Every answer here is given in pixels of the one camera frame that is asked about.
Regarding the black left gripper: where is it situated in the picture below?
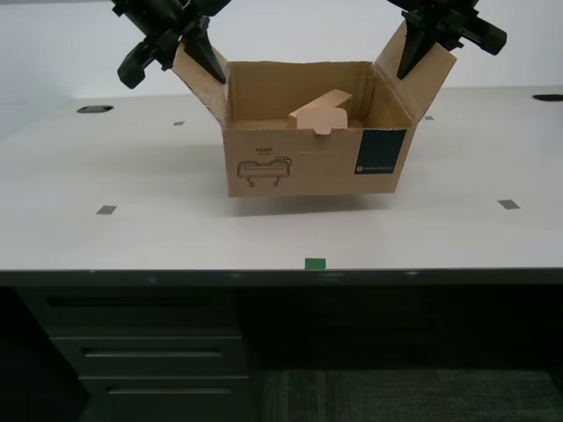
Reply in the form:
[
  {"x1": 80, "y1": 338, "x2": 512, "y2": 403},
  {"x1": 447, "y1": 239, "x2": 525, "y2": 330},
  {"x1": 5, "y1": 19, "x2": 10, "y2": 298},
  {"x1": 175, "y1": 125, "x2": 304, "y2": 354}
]
[{"x1": 109, "y1": 0, "x2": 232, "y2": 90}]

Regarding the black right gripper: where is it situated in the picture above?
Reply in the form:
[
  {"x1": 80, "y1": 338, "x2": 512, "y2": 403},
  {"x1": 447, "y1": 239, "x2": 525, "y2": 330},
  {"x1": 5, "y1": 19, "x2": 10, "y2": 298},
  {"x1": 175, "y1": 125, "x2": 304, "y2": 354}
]
[{"x1": 386, "y1": 0, "x2": 508, "y2": 81}]

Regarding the light wooden block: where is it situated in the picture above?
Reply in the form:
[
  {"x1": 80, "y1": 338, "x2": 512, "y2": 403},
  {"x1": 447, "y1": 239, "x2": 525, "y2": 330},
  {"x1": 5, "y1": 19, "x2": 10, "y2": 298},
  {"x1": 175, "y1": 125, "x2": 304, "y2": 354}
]
[{"x1": 289, "y1": 90, "x2": 355, "y2": 129}]

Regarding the brown cardboard box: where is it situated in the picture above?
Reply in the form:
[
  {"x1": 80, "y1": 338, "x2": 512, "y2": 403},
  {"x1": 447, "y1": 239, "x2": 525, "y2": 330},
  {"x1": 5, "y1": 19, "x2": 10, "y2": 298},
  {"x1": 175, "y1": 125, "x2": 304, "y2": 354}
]
[{"x1": 171, "y1": 19, "x2": 458, "y2": 199}]

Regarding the dark grey drawer front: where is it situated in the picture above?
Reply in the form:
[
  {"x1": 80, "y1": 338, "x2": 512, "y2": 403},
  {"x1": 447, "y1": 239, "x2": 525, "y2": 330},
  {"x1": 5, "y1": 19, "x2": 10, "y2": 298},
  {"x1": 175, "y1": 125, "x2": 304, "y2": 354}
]
[
  {"x1": 78, "y1": 376, "x2": 256, "y2": 422},
  {"x1": 48, "y1": 336, "x2": 247, "y2": 378},
  {"x1": 26, "y1": 289, "x2": 241, "y2": 331}
]

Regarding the dark grey drawer cabinet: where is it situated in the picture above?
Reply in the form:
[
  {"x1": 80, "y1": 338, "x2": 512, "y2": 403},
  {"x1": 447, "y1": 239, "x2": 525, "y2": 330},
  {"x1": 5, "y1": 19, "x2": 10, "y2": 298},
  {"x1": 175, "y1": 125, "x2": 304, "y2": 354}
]
[{"x1": 17, "y1": 285, "x2": 256, "y2": 422}]

